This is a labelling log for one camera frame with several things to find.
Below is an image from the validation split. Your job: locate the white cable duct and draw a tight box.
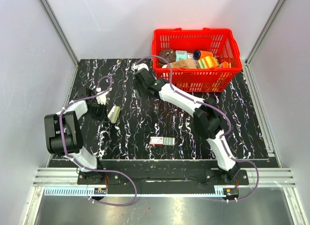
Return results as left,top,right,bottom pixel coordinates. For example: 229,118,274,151
44,186,230,198

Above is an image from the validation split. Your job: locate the beige stapler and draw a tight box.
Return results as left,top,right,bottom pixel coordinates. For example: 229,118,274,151
108,105,121,124

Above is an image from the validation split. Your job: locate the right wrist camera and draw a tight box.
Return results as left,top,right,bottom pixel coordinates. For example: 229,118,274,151
132,63,149,72

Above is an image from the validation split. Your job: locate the red plastic basket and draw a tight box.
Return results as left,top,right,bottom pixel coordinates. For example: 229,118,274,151
151,28,242,92

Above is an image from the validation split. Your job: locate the green yellow striped box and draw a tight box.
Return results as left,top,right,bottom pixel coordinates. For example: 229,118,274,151
198,56,219,69

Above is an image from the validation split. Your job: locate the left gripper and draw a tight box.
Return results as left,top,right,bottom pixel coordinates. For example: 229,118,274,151
85,101,109,122

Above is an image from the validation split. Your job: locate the brown round object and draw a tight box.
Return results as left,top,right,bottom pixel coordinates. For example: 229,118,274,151
159,49,176,63

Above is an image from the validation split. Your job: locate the small orange box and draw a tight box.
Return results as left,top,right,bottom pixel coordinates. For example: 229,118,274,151
218,61,231,68

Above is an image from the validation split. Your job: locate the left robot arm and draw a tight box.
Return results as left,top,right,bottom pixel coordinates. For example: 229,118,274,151
44,88,109,184

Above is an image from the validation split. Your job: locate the teal white card packet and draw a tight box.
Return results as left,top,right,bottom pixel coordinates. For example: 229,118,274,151
175,50,187,61

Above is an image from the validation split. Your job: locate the orange bottle blue cap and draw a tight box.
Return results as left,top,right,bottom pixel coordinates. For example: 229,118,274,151
193,50,214,60

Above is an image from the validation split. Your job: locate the red white staple box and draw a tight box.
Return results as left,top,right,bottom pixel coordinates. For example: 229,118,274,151
150,136,175,146

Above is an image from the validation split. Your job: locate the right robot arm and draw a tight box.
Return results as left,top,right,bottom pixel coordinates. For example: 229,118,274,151
134,66,240,184

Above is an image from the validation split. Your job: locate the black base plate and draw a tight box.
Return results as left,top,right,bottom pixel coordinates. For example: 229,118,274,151
77,167,249,186

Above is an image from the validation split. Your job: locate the brown cardboard package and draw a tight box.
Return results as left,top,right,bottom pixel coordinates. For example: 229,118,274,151
170,59,198,69

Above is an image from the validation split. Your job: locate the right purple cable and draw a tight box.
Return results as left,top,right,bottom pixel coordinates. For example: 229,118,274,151
134,55,260,203

